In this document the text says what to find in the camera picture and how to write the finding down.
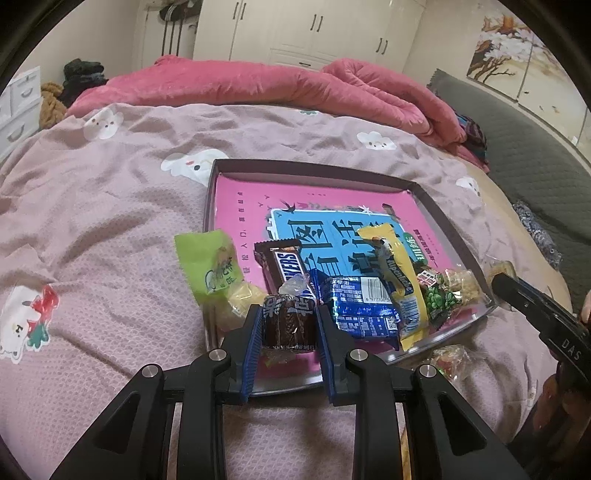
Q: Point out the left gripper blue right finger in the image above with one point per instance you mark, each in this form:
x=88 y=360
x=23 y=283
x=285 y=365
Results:
x=342 y=384

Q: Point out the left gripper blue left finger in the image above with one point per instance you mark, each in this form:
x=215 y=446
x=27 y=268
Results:
x=243 y=349

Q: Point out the blue cookie packet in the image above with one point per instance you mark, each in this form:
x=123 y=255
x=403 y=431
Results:
x=360 y=306

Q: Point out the clear brown pastry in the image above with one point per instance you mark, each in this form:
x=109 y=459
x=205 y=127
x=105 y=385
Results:
x=289 y=322

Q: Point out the yellow long snack bar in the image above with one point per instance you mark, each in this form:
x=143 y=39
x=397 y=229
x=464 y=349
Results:
x=397 y=272

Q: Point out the brown snickers bar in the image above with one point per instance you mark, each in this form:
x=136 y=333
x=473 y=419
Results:
x=281 y=262

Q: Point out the green peas snack packet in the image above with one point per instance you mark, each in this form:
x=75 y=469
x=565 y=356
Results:
x=440 y=300

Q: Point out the orange cake packet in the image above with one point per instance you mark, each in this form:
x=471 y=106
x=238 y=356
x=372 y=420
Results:
x=452 y=361

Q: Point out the clear bag crispy noodles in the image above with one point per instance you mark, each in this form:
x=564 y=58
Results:
x=463 y=285

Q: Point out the person right hand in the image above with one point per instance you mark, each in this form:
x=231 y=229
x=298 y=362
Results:
x=585 y=313

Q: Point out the blue patterned cloth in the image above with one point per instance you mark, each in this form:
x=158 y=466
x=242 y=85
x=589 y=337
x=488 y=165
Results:
x=539 y=234

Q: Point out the dark grey shallow box tray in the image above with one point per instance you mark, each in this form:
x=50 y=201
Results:
x=286 y=172

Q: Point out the pink blue workbook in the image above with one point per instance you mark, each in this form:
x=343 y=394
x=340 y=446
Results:
x=326 y=220

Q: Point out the mauve patterned bed cover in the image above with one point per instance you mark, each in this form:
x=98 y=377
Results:
x=91 y=208

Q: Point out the grey quilted headboard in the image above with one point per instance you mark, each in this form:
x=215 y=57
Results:
x=534 y=168

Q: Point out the striped dark clothes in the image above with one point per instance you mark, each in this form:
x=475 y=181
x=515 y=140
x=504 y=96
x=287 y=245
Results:
x=476 y=141

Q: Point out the pink folded quilt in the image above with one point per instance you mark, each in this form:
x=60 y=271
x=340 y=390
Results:
x=345 y=87

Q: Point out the tan knitted blanket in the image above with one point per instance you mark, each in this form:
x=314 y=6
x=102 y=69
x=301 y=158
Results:
x=52 y=109

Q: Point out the cream white wardrobe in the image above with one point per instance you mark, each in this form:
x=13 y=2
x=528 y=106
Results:
x=308 y=34

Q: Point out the dark clothes pile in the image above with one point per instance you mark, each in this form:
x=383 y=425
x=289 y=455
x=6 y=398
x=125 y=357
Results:
x=80 y=75

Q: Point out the white drawer cabinet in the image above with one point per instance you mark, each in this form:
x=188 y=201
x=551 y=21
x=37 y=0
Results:
x=20 y=110

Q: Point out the hanging bags on hooks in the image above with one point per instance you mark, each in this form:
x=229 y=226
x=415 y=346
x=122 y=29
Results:
x=180 y=10

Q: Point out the blossom tree wall painting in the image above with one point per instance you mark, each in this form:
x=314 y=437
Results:
x=511 y=59

